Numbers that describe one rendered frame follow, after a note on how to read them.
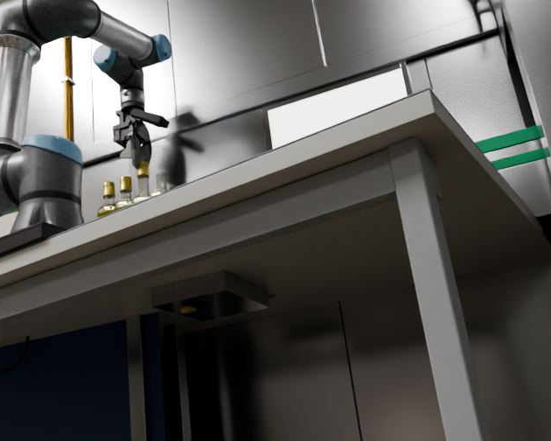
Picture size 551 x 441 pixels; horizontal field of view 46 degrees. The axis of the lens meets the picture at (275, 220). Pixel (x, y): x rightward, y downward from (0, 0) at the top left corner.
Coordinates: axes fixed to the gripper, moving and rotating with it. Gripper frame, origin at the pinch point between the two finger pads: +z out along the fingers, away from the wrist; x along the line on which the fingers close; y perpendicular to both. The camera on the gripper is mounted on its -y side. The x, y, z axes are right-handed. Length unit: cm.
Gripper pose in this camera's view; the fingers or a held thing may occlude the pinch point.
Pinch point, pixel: (142, 165)
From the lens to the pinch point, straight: 190.3
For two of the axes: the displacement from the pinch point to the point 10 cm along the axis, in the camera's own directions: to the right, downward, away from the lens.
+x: -3.9, -2.7, -8.8
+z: 1.2, 9.3, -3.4
